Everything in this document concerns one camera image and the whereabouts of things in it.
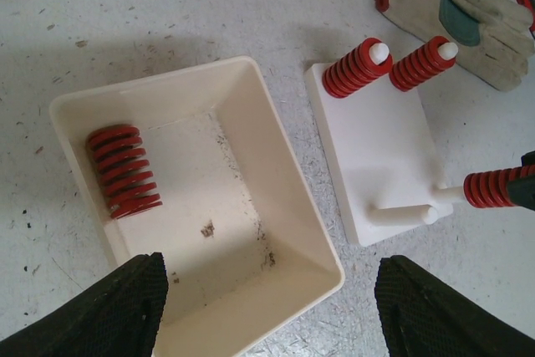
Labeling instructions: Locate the cream plastic tray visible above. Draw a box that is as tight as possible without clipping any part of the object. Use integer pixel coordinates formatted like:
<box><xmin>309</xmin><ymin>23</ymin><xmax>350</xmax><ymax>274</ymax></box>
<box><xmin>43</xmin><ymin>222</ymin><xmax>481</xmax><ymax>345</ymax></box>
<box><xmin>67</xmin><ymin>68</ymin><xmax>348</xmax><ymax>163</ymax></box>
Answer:
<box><xmin>49</xmin><ymin>56</ymin><xmax>344</xmax><ymax>356</ymax></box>

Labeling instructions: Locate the short red spring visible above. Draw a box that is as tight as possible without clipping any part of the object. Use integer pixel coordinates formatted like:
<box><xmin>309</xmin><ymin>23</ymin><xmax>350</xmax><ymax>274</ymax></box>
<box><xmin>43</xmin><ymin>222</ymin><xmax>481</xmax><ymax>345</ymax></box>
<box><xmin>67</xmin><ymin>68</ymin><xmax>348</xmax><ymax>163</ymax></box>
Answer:
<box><xmin>322</xmin><ymin>38</ymin><xmax>393</xmax><ymax>99</ymax></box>

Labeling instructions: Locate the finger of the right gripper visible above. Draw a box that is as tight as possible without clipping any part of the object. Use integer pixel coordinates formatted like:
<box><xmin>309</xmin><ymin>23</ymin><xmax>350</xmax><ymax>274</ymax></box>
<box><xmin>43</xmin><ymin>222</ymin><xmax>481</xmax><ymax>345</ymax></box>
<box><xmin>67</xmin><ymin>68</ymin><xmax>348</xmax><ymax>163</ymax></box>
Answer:
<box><xmin>521</xmin><ymin>150</ymin><xmax>535</xmax><ymax>166</ymax></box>
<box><xmin>507</xmin><ymin>175</ymin><xmax>535</xmax><ymax>209</ymax></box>

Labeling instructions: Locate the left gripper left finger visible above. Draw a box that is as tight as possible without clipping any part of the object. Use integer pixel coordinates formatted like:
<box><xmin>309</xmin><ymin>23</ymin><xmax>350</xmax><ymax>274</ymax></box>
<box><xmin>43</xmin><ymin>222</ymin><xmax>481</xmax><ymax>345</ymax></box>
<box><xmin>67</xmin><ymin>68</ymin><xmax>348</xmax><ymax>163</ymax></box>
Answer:
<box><xmin>1</xmin><ymin>252</ymin><xmax>169</xmax><ymax>356</ymax></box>

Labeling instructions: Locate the medium red spring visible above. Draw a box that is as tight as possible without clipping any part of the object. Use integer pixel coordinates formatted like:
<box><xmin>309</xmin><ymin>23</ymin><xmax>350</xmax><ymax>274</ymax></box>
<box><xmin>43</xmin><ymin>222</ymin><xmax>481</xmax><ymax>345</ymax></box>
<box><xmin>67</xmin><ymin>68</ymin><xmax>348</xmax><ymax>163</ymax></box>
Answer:
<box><xmin>389</xmin><ymin>36</ymin><xmax>459</xmax><ymax>92</ymax></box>

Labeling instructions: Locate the beige work glove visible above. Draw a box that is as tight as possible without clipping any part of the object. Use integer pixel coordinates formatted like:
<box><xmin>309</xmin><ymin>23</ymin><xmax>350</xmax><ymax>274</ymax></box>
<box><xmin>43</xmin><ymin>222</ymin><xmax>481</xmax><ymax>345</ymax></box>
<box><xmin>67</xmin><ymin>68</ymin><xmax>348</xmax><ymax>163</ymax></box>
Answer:
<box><xmin>375</xmin><ymin>0</ymin><xmax>534</xmax><ymax>92</ymax></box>

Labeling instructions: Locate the white peg board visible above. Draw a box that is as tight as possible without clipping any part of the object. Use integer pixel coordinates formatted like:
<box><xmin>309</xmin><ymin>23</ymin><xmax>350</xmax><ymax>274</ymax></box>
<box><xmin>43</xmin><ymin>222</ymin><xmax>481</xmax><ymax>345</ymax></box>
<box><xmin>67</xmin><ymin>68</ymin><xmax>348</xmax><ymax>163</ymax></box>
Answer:
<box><xmin>305</xmin><ymin>63</ymin><xmax>466</xmax><ymax>247</ymax></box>

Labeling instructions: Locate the long red spring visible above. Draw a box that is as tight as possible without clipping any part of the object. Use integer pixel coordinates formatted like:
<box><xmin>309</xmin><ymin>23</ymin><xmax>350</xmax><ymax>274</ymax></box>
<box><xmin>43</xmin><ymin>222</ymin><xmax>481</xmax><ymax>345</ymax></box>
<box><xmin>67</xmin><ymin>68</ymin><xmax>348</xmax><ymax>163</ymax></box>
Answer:
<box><xmin>463</xmin><ymin>166</ymin><xmax>534</xmax><ymax>209</ymax></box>

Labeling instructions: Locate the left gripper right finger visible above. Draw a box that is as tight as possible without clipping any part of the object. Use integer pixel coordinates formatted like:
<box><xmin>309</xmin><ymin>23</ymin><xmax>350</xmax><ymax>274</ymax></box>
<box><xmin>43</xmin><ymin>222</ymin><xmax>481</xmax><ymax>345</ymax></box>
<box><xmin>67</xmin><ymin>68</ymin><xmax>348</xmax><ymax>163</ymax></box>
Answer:
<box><xmin>374</xmin><ymin>255</ymin><xmax>534</xmax><ymax>356</ymax></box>

